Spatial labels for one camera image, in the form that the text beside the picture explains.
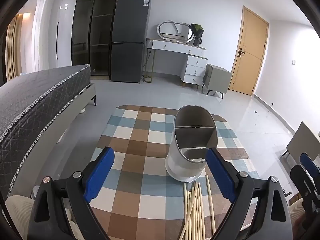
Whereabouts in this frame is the bamboo chopstick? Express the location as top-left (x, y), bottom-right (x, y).
top-left (198, 183), bottom-right (206, 239)
top-left (194, 182), bottom-right (202, 239)
top-left (179, 183), bottom-right (199, 240)
top-left (206, 174), bottom-right (216, 234)
top-left (189, 189), bottom-right (197, 240)
top-left (184, 183), bottom-right (189, 240)

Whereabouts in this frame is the grey small table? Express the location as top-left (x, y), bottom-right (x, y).
top-left (282, 122), bottom-right (320, 164)

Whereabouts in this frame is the checkered plaid rug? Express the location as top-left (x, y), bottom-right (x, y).
top-left (88, 104), bottom-right (258, 240)

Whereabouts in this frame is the grey mattress bed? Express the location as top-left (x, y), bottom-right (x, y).
top-left (1, 64), bottom-right (95, 199)

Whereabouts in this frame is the white utensil holder cup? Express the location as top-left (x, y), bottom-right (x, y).
top-left (165, 105), bottom-right (217, 183)

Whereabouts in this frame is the grey nightstand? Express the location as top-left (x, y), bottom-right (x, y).
top-left (202, 64), bottom-right (232, 99)

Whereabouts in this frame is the wooden door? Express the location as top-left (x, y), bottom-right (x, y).
top-left (229, 7), bottom-right (269, 96)

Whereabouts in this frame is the white dressing table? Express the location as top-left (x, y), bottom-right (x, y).
top-left (144, 38), bottom-right (208, 86)

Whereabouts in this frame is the beige curtain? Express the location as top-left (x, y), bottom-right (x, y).
top-left (5, 12), bottom-right (30, 81)

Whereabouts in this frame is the potted green plant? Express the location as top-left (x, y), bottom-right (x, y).
top-left (189, 23), bottom-right (204, 47)

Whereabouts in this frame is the white wardrobe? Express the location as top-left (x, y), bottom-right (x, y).
top-left (36, 0), bottom-right (76, 70)

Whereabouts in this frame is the oval vanity mirror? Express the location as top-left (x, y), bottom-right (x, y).
top-left (157, 21), bottom-right (194, 43)

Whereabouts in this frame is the dark grey refrigerator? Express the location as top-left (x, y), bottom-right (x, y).
top-left (111, 0), bottom-right (151, 83)

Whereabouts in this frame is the black glass cabinet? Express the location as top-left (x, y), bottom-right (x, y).
top-left (71, 0), bottom-right (116, 76)

